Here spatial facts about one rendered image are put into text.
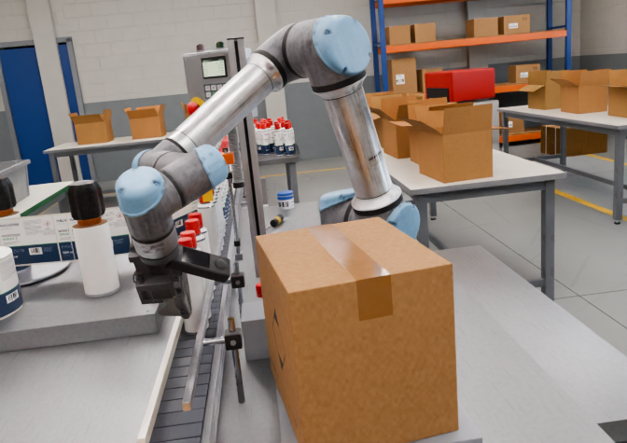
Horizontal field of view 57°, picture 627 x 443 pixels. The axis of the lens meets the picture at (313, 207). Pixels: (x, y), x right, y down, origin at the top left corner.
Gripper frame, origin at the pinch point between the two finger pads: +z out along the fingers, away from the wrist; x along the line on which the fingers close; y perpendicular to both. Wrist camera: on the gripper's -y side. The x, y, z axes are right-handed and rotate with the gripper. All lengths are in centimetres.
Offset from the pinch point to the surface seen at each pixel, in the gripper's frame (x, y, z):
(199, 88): -70, -2, -8
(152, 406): 24.9, 3.5, -9.8
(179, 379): 14.6, 1.5, 0.2
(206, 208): -53, 0, 21
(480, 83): -471, -269, 260
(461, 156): -145, -116, 89
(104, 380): 5.8, 19.1, 11.0
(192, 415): 25.3, -2.1, -6.0
